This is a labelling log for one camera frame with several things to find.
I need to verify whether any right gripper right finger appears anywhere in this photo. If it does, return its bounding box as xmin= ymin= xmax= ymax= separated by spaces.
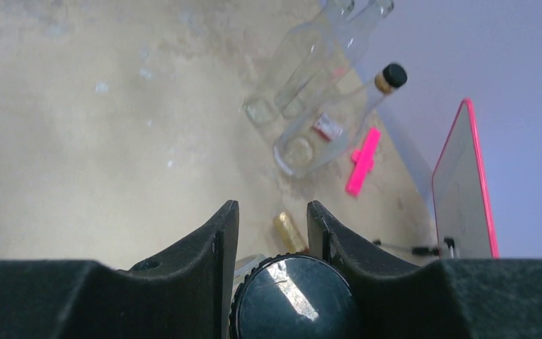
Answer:
xmin=307 ymin=201 xmax=542 ymax=338

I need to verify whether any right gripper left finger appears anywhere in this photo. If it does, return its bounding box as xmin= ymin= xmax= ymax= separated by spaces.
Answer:
xmin=0 ymin=201 xmax=239 ymax=338

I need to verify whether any clear bottle black cap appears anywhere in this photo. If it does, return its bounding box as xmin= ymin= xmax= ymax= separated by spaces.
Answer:
xmin=273 ymin=62 xmax=408 ymax=179

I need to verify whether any gold foil wine bottle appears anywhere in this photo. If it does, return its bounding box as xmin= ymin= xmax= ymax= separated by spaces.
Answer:
xmin=273 ymin=212 xmax=309 ymax=254

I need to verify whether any pink framed mirror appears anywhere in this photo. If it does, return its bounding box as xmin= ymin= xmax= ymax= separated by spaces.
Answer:
xmin=431 ymin=98 xmax=500 ymax=258

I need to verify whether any pink plastic clip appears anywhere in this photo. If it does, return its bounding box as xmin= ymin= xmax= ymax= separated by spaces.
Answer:
xmin=345 ymin=127 xmax=381 ymax=197

